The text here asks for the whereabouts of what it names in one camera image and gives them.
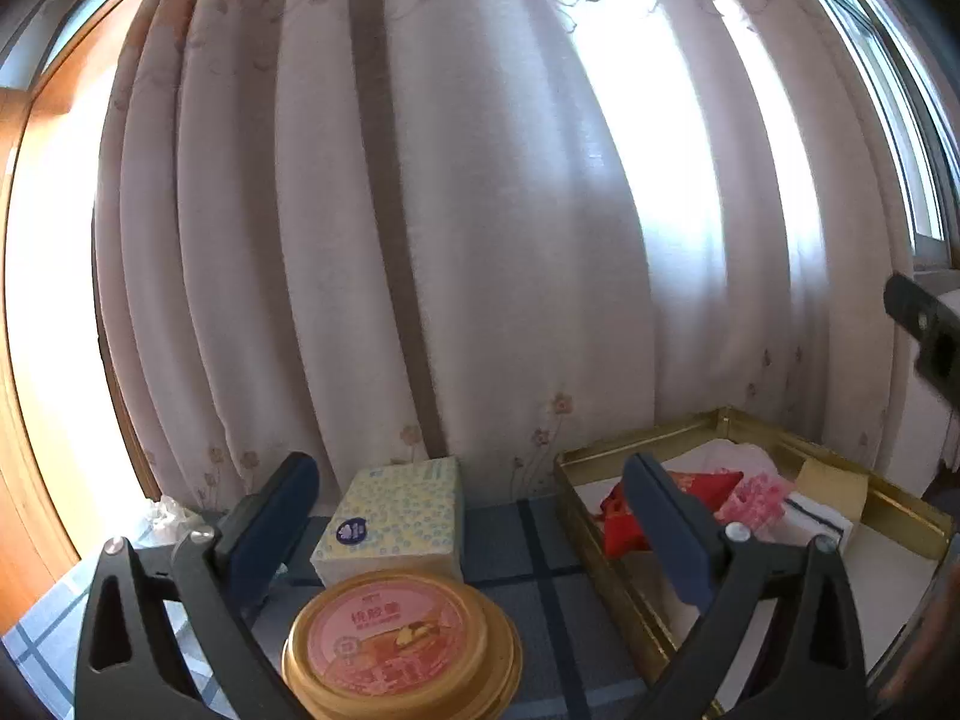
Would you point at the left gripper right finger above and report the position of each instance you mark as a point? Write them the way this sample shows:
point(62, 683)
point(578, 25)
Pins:
point(811, 662)

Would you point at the blue plaid tablecloth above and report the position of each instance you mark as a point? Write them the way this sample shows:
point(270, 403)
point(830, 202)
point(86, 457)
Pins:
point(575, 664)

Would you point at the yellow tissue pack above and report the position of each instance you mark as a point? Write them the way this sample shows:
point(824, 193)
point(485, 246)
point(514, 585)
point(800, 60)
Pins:
point(407, 517)

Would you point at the yellow sponge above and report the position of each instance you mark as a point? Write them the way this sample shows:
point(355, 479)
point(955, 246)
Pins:
point(843, 491)

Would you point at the pink floral curtain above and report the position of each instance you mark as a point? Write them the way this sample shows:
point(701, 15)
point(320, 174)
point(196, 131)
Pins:
point(377, 230)

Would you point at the gold tray box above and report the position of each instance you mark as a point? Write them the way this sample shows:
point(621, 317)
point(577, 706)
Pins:
point(899, 555)

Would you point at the window with metal frame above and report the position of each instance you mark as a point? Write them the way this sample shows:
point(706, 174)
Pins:
point(912, 98)

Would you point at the pink flower cloth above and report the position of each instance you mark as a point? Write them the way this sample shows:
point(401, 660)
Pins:
point(756, 501)

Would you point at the white melamine sponge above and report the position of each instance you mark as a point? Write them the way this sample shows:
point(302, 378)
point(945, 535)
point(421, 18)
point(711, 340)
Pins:
point(804, 519)

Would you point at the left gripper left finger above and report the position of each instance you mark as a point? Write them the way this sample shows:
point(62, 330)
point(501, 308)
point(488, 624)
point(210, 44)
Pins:
point(130, 663)

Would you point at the red fabric pouch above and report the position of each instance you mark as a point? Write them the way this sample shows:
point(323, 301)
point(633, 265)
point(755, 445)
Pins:
point(624, 527)

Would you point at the wooden door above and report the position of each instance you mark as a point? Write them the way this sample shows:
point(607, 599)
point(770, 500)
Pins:
point(72, 469)

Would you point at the clear plastic wrapper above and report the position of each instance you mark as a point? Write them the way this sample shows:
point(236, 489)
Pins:
point(169, 522)

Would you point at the round gold pink tin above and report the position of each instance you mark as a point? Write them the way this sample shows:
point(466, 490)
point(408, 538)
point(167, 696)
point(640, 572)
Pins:
point(403, 644)

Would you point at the white towel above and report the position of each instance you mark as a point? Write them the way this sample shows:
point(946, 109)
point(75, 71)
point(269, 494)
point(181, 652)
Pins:
point(717, 455)

